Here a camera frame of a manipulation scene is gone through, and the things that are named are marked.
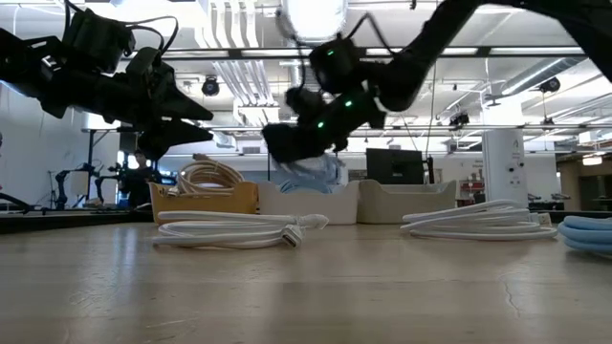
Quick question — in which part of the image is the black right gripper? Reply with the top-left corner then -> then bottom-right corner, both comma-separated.
261,83 -> 387,163

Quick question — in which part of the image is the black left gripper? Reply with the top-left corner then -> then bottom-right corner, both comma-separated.
40,47 -> 214,161

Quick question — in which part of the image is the light blue cable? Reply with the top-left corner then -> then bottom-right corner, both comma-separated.
280,153 -> 349,192
278,179 -> 336,195
557,214 -> 612,258

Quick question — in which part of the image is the beige cable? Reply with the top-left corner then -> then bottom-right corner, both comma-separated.
177,153 -> 246,187
164,179 -> 243,198

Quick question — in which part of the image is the black ceiling spotlight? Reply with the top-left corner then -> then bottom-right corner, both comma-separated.
538,75 -> 562,95
201,75 -> 222,98

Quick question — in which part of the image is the person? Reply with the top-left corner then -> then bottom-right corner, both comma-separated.
120,148 -> 163,210

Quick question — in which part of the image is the white plastic bin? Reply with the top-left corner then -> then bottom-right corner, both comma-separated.
256,179 -> 361,226

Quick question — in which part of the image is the yellow plastic bin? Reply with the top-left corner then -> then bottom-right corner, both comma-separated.
148,180 -> 260,226

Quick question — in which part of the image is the black monitor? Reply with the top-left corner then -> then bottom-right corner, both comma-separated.
365,147 -> 430,186

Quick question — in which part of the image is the bright ceiling lamp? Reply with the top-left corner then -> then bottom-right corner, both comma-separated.
280,0 -> 350,45

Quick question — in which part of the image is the grey plastic bin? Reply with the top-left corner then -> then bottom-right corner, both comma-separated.
356,179 -> 458,225

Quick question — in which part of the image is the white round pillar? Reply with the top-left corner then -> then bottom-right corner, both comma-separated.
481,128 -> 530,208

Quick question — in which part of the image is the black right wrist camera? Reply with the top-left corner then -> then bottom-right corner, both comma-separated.
309,36 -> 372,95

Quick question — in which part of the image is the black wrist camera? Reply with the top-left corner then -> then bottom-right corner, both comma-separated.
63,7 -> 138,74
309,36 -> 372,95

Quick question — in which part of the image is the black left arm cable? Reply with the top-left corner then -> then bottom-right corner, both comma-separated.
64,0 -> 181,54

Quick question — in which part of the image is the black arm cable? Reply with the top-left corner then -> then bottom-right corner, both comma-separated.
341,12 -> 401,56
64,0 -> 181,54

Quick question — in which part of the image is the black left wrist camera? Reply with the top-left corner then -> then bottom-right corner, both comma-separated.
63,7 -> 138,74

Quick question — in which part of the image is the coiled white cable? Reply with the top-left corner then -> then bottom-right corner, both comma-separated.
151,209 -> 331,250
400,199 -> 559,242

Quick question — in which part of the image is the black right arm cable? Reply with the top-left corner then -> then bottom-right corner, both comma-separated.
341,12 -> 401,56

